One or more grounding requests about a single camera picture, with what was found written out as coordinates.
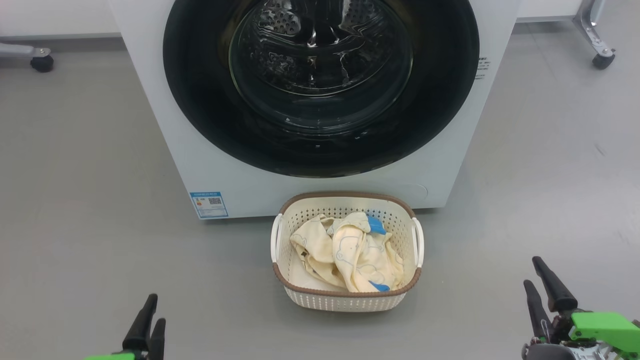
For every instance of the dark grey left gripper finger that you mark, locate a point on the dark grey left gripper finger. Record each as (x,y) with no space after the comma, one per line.
(140,325)
(157,342)

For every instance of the washing machine door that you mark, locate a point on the washing machine door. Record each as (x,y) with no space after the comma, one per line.
(200,100)

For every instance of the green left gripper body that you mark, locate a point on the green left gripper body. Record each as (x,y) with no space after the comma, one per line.
(112,357)

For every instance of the white front-load washing machine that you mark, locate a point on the white front-load washing machine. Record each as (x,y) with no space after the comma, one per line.
(200,165)

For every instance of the grey metal frame leg caster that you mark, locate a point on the grey metal frame leg caster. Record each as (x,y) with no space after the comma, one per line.
(42,63)
(590,30)

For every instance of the blue energy label sticker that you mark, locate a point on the blue energy label sticker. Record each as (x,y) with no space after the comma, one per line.
(210,205)

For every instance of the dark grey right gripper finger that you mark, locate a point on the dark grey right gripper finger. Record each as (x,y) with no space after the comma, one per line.
(557,295)
(537,312)

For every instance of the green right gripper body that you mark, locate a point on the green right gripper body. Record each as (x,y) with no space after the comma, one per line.
(605,327)

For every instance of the cream bear-print garment blue trim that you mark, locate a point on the cream bear-print garment blue trim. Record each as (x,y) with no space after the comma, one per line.
(365,255)

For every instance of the cream perforated laundry basket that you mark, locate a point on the cream perforated laundry basket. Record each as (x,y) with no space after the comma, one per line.
(345,302)

